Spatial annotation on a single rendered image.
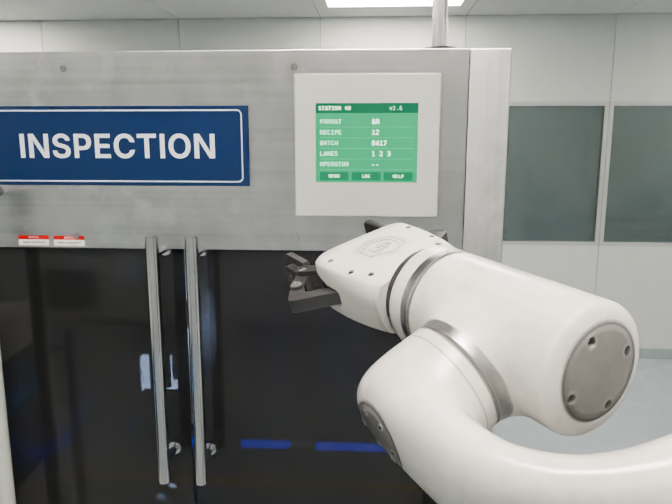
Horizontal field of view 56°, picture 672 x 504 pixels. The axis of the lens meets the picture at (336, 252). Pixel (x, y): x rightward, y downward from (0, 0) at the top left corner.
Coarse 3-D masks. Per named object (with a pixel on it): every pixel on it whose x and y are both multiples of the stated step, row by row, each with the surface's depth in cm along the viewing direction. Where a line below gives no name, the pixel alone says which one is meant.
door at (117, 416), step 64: (0, 256) 102; (64, 256) 101; (128, 256) 101; (0, 320) 104; (64, 320) 103; (128, 320) 103; (64, 384) 105; (128, 384) 105; (64, 448) 108; (128, 448) 107; (192, 448) 106
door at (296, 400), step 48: (240, 288) 100; (288, 288) 100; (240, 336) 102; (288, 336) 101; (336, 336) 101; (384, 336) 100; (240, 384) 103; (288, 384) 103; (336, 384) 102; (240, 432) 105; (288, 432) 104; (336, 432) 104; (240, 480) 107; (288, 480) 106; (336, 480) 105; (384, 480) 105
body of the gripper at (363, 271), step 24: (360, 240) 56; (384, 240) 55; (408, 240) 54; (432, 240) 53; (336, 264) 53; (360, 264) 52; (384, 264) 50; (336, 288) 52; (360, 288) 49; (384, 288) 48; (360, 312) 51; (384, 312) 49
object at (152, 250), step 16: (160, 288) 95; (160, 304) 95; (160, 320) 95; (160, 336) 96; (160, 352) 96; (160, 368) 96; (160, 384) 97; (160, 400) 97; (160, 416) 98; (160, 432) 98; (160, 448) 99; (176, 448) 105; (160, 464) 99; (160, 480) 100
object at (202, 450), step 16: (192, 240) 92; (192, 256) 93; (192, 272) 93; (192, 288) 94; (192, 304) 94; (192, 320) 94; (192, 336) 95; (192, 352) 95; (192, 368) 96; (192, 384) 96; (192, 400) 97; (192, 416) 98; (208, 448) 104
